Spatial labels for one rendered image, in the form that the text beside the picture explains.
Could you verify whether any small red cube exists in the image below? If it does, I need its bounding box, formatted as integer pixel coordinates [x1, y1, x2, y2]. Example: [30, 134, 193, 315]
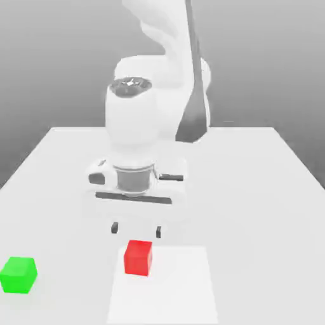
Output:
[123, 239, 154, 277]

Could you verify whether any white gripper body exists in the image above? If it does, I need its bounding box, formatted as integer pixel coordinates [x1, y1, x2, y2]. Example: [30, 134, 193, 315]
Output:
[84, 188, 184, 221]

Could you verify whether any small green cube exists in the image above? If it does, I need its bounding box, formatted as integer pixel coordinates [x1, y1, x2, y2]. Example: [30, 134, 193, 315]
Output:
[0, 256, 39, 295]

